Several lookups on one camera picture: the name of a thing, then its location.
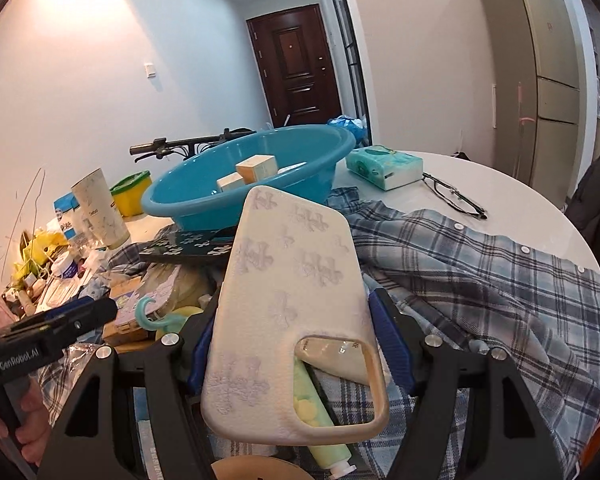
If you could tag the blue plaid shirt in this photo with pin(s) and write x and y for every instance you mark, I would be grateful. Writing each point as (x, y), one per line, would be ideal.
(480, 280)

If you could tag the dark jacket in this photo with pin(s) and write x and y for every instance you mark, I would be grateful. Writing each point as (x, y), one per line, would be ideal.
(597, 195)

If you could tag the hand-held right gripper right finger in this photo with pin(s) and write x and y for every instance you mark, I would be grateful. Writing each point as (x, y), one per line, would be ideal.
(390, 340)

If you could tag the yellow plastic bag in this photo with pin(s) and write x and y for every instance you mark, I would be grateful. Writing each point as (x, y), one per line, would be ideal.
(37, 252)

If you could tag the dark brown door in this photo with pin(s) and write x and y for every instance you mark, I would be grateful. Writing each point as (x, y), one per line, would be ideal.
(295, 65)

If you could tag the black eyeglasses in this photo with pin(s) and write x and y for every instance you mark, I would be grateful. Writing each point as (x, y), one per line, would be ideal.
(455, 197)

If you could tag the wooden rolling pin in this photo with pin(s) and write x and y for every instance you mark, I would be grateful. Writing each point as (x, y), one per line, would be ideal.
(26, 304)

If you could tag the yellow container green lid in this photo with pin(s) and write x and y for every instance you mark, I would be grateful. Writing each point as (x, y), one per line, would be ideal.
(130, 197)

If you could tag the person's left hand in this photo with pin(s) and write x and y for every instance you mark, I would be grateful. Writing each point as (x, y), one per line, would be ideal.
(32, 415)

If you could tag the white jar blue label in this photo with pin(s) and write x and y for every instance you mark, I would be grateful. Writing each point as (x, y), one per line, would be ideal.
(65, 266)

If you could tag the light green tube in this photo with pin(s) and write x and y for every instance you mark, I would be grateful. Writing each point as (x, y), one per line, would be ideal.
(325, 440)

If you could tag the pink pouch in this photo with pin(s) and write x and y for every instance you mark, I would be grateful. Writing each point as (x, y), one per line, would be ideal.
(2, 312)

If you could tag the small beige box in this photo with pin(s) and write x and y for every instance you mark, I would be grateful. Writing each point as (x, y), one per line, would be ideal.
(230, 183)

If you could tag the large cream box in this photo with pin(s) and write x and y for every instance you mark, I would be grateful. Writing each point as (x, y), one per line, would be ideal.
(255, 167)

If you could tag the blue plastic basin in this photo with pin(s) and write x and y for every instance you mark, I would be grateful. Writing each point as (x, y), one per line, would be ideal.
(195, 200)

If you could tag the beige refrigerator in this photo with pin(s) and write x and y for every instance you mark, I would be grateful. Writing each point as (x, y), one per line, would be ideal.
(535, 60)

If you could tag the blue white sugar bag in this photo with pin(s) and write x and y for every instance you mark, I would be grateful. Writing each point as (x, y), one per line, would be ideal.
(69, 220)

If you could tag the green white tissue pack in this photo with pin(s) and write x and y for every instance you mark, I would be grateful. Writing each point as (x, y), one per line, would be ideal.
(385, 165)

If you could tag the black framed glass door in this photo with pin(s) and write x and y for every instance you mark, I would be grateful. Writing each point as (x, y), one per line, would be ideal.
(350, 50)

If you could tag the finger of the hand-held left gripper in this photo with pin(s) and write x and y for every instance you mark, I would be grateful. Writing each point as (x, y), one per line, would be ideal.
(67, 307)
(87, 320)

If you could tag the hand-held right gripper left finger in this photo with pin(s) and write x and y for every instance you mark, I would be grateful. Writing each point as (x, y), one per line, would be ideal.
(197, 360)

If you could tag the white light switch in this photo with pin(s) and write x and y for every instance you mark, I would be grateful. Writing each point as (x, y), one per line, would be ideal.
(150, 70)

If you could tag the teal plastic hook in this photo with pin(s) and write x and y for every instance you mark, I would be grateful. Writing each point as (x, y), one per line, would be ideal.
(147, 317)

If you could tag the beige phone case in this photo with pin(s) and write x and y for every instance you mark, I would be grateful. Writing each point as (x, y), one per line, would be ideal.
(290, 280)

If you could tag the blue plastic bag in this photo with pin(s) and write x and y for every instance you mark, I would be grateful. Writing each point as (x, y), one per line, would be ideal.
(347, 130)

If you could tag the floral paper tumbler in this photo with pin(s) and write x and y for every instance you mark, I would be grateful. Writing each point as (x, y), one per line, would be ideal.
(100, 210)

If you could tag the black bicycle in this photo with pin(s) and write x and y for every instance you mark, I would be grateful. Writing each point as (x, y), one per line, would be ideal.
(150, 147)

